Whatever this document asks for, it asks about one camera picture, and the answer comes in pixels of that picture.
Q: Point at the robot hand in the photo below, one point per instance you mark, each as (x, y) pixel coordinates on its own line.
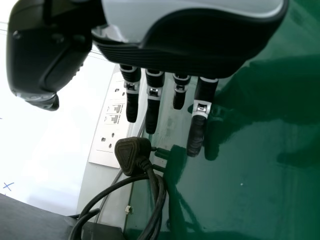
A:
(190, 37)

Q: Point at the small white clip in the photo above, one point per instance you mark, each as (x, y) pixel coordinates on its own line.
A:
(127, 209)

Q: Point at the white socket strip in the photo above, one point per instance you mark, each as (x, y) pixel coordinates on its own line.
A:
(110, 130)

